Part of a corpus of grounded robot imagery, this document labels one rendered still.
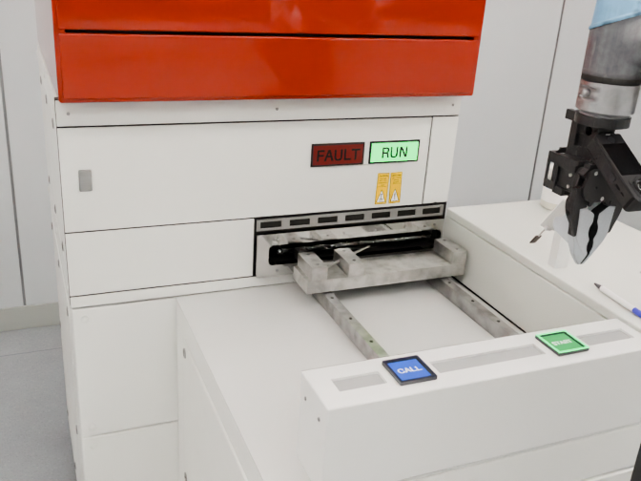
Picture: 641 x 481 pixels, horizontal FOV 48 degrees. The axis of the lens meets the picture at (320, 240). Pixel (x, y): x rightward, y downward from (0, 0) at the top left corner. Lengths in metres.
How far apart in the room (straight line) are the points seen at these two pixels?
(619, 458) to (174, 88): 0.96
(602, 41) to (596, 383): 0.49
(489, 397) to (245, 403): 0.38
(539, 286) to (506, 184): 2.31
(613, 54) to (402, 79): 0.56
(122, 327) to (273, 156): 0.45
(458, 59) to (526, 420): 0.74
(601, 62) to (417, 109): 0.61
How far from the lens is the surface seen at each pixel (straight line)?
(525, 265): 1.44
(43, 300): 3.11
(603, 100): 1.01
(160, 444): 1.67
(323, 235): 1.52
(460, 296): 1.50
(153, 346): 1.53
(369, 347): 1.28
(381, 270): 1.49
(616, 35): 1.00
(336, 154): 1.48
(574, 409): 1.17
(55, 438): 2.51
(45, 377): 2.81
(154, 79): 1.29
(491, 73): 3.48
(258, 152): 1.42
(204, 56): 1.30
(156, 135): 1.36
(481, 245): 1.55
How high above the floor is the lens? 1.49
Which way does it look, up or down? 22 degrees down
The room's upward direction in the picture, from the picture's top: 4 degrees clockwise
